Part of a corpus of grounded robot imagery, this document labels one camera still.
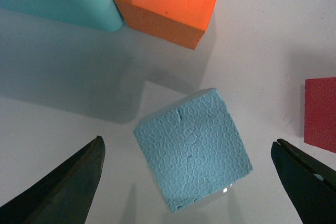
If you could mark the orange foam block left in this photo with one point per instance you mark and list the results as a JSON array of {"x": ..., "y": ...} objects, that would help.
[{"x": 182, "y": 22}]

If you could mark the light blue foam block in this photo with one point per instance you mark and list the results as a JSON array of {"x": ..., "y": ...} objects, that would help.
[{"x": 193, "y": 148}]

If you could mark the red foam block centre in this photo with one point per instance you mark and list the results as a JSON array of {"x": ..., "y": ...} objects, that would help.
[{"x": 319, "y": 120}]

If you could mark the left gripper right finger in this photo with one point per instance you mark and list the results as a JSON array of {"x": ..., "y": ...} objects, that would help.
[{"x": 309, "y": 183}]

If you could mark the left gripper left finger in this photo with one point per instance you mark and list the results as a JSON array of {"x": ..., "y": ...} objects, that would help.
[{"x": 65, "y": 194}]

